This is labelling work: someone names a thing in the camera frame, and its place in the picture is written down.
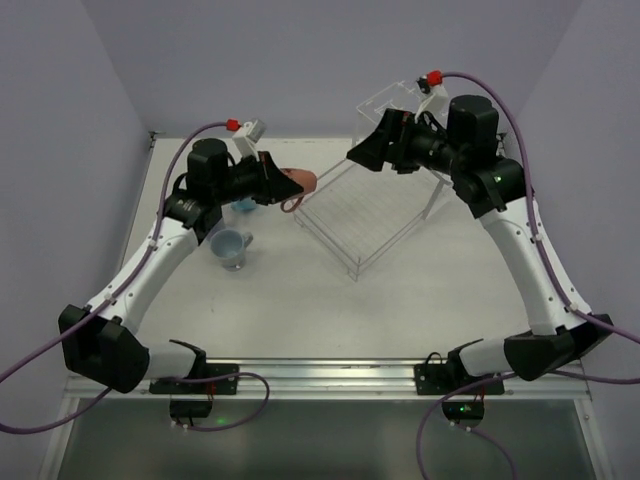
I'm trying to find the clear acrylic dish rack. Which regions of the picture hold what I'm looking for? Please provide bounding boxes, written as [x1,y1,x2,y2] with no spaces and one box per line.
[294,81,454,280]

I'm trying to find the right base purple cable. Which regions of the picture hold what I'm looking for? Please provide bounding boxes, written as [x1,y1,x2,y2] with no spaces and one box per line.
[416,374,518,480]

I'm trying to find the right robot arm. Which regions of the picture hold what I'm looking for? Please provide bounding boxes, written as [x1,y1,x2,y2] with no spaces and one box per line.
[346,95,611,389]

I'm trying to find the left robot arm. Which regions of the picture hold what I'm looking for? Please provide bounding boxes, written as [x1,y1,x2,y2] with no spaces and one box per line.
[58,138,317,393]

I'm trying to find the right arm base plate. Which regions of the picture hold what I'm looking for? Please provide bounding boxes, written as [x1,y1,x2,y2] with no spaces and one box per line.
[413,347,505,396]

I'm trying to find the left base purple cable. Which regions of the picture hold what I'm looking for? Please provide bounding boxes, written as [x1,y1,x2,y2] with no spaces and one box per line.
[169,372,274,434]

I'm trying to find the aluminium mounting rail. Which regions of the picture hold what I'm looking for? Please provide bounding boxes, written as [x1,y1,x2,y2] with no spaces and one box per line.
[64,359,591,401]

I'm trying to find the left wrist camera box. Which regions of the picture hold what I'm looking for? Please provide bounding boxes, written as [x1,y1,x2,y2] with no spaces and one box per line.
[232,119,267,159]

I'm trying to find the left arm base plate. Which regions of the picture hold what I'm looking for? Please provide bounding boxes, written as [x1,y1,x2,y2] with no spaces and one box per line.
[145,340,239,396]

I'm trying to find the pale grey footed cup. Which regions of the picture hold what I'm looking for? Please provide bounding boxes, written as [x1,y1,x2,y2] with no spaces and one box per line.
[210,228,254,271]

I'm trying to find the light blue mug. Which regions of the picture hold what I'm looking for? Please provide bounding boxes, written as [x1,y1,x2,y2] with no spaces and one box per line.
[231,198,258,213]

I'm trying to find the coral orange mug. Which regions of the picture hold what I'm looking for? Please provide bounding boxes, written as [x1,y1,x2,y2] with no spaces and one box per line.
[280,168,318,214]

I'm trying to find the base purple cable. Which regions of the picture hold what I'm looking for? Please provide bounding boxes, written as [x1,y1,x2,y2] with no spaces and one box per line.
[169,372,274,434]
[416,374,518,480]

